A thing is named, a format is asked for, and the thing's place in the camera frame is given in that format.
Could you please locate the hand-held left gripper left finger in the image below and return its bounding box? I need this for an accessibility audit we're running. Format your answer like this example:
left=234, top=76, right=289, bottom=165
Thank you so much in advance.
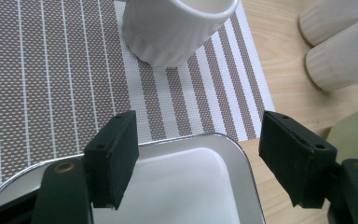
left=83, top=110, right=140, bottom=210

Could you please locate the grey striped placemat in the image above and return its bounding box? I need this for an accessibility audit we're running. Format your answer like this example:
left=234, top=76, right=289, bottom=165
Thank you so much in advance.
left=0, top=0, right=276, bottom=198

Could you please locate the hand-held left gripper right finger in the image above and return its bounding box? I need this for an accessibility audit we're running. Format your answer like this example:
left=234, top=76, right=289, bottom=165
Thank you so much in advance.
left=257, top=110, right=338, bottom=209

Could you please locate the green bowl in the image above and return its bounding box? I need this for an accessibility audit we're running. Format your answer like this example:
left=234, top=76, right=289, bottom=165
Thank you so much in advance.
left=324, top=105, right=358, bottom=166

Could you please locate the white rectangular tray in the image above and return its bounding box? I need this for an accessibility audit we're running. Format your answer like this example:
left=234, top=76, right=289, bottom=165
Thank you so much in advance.
left=0, top=133, right=267, bottom=224

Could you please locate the white ribbed cup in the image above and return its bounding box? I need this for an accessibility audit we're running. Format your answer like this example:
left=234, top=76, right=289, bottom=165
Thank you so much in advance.
left=121, top=0, right=241, bottom=69
left=305, top=16, right=358, bottom=92
left=298, top=0, right=358, bottom=48

